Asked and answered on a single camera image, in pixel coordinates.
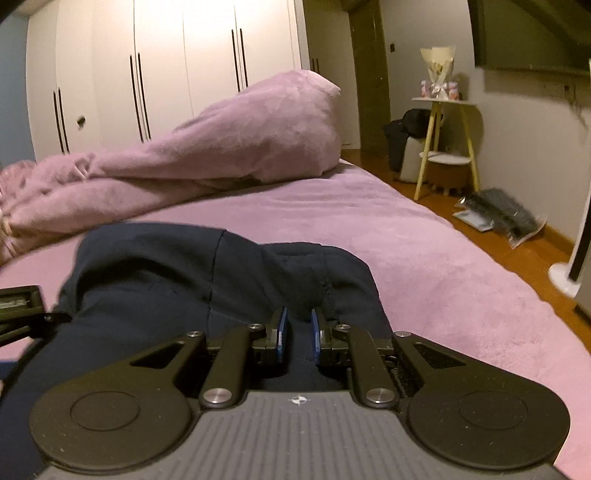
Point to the white fan base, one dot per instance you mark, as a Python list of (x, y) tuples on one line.
[(565, 277)]

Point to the cream wrapped bouquet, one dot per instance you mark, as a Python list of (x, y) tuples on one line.
[(437, 64)]

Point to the brown wooden door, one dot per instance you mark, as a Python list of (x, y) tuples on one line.
[(369, 78)]

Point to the white side table yellow legs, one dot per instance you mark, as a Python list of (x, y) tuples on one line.
[(434, 134)]

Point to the pink duvet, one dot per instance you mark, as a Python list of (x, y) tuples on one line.
[(231, 138)]

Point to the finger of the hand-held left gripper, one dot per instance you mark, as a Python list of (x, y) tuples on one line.
[(21, 304)]

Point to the black clothing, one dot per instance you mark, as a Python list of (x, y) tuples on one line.
[(406, 122)]

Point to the black packaged item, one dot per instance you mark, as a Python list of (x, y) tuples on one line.
[(503, 214)]

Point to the brown round stool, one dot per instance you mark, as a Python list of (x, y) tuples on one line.
[(445, 177)]

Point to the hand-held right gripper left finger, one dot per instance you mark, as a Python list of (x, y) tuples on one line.
[(281, 334)]

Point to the pink small ornament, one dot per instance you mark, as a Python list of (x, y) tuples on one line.
[(455, 91), (423, 87)]

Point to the dark navy jacket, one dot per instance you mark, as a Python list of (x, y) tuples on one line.
[(152, 277)]

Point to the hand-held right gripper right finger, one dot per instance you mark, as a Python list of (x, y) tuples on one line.
[(316, 337)]

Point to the wall mounted television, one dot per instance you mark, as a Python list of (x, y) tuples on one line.
[(531, 32)]

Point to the white wardrobe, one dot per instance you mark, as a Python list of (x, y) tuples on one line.
[(161, 55)]

